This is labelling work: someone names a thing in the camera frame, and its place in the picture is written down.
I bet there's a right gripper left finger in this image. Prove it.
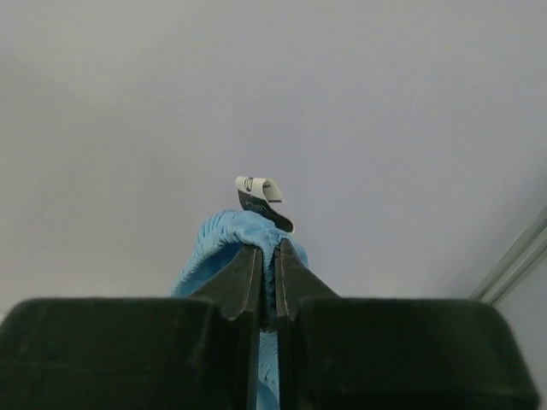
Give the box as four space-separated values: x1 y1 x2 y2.
1 246 261 409

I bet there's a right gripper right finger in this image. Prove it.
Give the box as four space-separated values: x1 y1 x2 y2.
275 240 540 409

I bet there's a light blue cloth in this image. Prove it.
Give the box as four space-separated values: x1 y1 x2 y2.
169 175 310 410

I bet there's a right aluminium frame post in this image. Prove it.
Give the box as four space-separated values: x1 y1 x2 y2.
468 207 546 306

